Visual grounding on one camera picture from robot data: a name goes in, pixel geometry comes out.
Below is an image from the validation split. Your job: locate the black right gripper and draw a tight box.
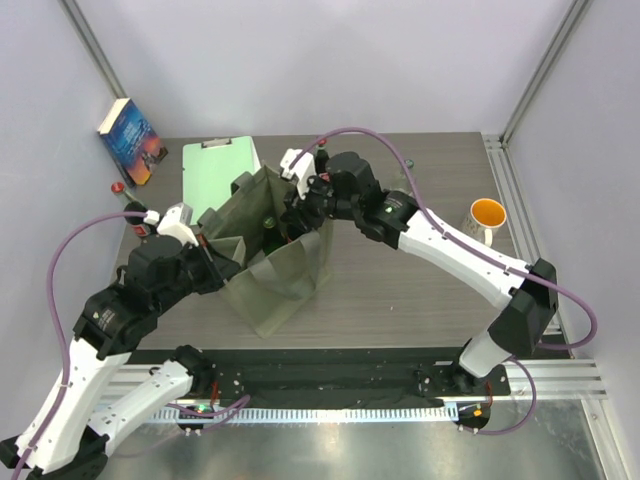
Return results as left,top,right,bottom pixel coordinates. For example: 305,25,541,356
282,169,361,232

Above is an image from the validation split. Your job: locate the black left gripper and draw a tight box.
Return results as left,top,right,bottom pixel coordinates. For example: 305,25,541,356
155,232,242,314

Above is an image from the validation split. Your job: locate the green glass bottle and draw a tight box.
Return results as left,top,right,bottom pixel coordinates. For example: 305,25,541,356
262,216,286,256

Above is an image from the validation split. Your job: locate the olive green canvas bag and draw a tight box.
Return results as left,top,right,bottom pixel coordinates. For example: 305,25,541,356
197,166,333,338

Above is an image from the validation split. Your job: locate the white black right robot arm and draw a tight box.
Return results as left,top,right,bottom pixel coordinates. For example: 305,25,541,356
280,149,558,395

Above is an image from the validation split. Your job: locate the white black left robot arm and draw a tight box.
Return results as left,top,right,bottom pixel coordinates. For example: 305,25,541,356
1,235,241,479

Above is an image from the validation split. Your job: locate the small cola bottle red cap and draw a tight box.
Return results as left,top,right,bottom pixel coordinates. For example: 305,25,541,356
314,139,329,175

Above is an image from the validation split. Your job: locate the green clipboard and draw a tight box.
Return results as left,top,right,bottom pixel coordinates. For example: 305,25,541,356
182,136,261,222

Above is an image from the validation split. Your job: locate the blue paperback book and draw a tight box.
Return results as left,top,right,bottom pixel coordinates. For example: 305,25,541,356
97,98,168,188

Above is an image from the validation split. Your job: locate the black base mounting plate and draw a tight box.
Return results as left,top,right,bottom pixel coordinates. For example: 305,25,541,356
213,362,511,410

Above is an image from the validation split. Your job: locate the white mug orange inside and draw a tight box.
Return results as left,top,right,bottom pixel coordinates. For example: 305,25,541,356
461,198,507,248

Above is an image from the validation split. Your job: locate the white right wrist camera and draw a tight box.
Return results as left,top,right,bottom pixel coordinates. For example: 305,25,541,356
279,148,316,200

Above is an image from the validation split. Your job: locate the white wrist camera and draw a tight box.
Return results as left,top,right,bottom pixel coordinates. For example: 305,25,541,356
279,148,316,200
143,203,198,246

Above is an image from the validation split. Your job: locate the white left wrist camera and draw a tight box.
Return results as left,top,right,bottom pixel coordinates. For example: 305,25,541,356
143,203,198,246

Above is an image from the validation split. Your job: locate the cola bottle near left wall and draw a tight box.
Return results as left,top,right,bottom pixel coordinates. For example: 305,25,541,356
109,181,157,244

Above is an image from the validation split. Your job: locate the slotted cable duct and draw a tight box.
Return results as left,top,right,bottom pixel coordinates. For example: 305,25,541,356
146,403,458,425

